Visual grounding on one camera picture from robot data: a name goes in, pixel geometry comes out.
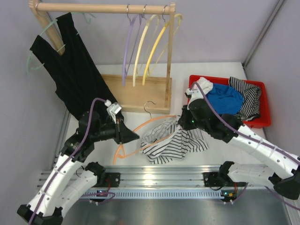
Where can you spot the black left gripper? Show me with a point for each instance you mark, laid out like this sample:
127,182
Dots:
118,131

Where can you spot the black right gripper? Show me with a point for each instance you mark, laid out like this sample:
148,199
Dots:
183,120

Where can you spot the orange plastic hanger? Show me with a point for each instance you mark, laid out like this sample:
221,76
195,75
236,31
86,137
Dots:
120,151

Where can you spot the black white striped tank top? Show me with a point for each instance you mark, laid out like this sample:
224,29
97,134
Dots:
168,141

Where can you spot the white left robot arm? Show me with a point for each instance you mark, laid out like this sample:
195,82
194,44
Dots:
56,197

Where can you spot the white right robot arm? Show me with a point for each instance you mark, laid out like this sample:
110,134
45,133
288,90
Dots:
280,170

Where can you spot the yellow plastic hanger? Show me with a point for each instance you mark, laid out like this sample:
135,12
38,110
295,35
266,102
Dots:
147,71

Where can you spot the cream plastic hanger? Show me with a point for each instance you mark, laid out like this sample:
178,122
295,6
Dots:
137,66

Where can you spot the purple plastic hanger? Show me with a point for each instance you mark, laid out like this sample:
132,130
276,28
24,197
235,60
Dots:
127,61

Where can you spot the blue garment in bin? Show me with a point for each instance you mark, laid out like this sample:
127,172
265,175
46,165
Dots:
225,99

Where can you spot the white garment in bin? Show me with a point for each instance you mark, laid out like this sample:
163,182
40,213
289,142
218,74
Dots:
205,85

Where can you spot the wooden clothes rack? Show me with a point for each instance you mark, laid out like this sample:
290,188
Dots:
131,97

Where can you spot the striped garment in bin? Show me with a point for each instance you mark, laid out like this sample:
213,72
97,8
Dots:
251,94

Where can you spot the red plastic bin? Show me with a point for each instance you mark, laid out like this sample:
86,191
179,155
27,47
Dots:
264,120

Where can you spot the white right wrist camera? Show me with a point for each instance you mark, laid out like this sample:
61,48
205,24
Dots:
193,95

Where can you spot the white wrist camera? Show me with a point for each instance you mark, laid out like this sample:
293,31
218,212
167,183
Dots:
114,109
193,95

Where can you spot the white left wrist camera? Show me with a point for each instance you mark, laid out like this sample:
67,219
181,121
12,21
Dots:
114,109

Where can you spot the aluminium mounting rail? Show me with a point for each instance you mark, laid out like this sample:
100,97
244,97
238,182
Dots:
156,177

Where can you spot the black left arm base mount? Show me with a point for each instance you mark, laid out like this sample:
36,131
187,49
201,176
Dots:
109,180

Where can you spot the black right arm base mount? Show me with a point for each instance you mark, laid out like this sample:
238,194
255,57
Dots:
216,181

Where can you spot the slotted white cable duct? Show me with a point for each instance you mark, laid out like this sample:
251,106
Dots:
159,194

